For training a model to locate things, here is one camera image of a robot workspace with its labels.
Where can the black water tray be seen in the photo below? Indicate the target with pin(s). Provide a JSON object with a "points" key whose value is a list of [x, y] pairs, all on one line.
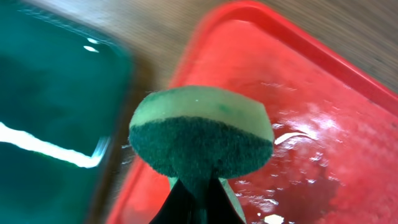
{"points": [[63, 86]]}

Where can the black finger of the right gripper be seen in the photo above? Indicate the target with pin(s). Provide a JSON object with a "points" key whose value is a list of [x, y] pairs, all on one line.
{"points": [[222, 204]]}

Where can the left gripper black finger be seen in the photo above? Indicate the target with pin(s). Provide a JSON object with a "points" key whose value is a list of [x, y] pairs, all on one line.
{"points": [[178, 207]]}

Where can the green yellow sponge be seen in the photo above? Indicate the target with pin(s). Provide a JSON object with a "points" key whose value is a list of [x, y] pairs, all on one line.
{"points": [[198, 133]]}

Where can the red plastic tray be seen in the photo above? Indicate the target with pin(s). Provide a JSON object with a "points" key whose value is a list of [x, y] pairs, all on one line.
{"points": [[335, 153]]}

